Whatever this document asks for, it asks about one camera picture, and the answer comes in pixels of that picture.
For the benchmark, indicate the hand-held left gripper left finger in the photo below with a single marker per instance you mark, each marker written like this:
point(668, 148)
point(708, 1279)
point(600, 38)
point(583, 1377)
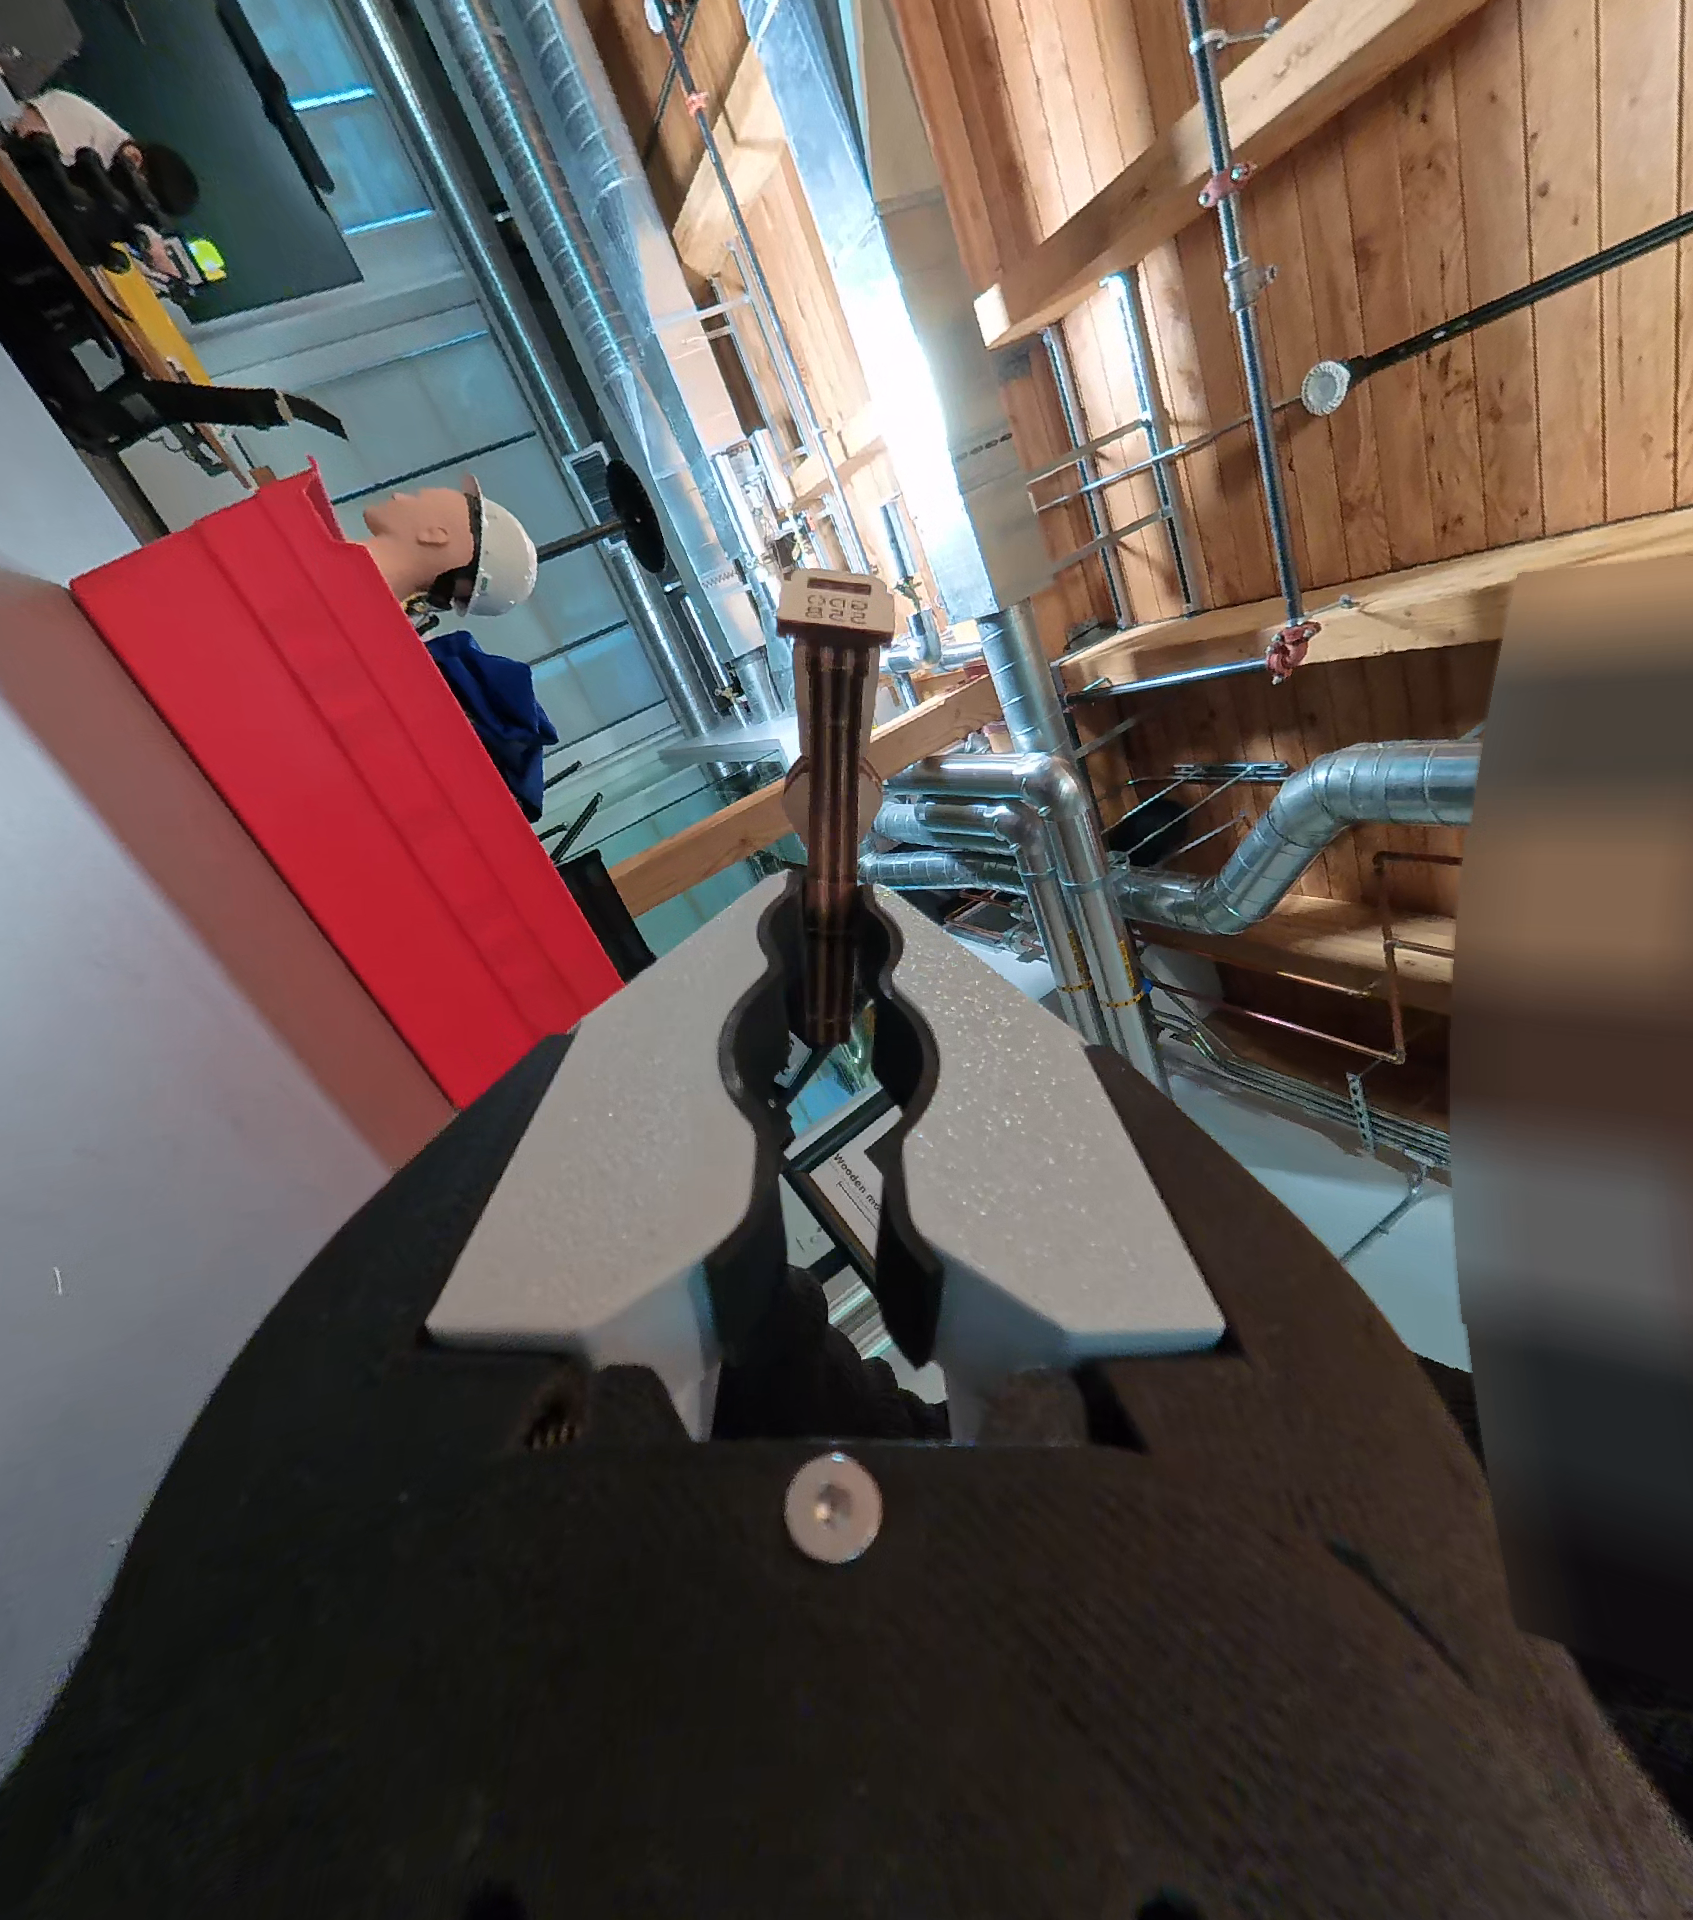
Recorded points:
point(605, 1168)

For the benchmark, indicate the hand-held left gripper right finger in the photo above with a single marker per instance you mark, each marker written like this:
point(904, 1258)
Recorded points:
point(1060, 1187)

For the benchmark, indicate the wooden model assembly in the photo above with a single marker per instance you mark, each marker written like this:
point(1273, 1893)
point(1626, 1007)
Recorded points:
point(832, 782)

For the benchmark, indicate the grey desk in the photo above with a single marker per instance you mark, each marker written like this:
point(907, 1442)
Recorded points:
point(34, 1053)

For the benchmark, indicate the silver pipe bundle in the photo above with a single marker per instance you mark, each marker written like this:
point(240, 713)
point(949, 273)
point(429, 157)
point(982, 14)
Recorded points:
point(1045, 844)

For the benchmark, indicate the blue jacket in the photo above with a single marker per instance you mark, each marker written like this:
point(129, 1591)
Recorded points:
point(495, 724)

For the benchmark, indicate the red plastic bin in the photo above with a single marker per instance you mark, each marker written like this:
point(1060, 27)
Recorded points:
point(339, 751)

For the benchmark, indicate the white hard hat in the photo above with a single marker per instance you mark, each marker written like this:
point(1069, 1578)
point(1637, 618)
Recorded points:
point(502, 548)

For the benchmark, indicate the black round-base stand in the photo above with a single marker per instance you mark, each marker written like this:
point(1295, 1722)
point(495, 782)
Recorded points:
point(634, 517)

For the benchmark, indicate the mannequin head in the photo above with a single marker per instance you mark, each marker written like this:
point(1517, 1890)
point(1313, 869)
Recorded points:
point(422, 530)

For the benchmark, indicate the white round fixture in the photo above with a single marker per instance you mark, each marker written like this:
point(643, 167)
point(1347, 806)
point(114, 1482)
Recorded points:
point(1336, 385)

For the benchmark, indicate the black knit sweater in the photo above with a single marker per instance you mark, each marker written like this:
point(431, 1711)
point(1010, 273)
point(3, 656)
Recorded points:
point(1687, 1804)

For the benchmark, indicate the grey sprinkler pipe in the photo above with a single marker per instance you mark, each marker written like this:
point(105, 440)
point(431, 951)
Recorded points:
point(1246, 299)

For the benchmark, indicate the wooden post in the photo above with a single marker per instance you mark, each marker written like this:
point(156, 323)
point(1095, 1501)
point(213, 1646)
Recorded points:
point(708, 849)

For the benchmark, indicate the large silver duct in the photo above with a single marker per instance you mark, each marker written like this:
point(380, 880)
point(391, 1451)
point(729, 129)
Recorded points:
point(1327, 806)

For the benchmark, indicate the spiral ventilation duct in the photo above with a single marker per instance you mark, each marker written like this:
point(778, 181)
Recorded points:
point(592, 299)

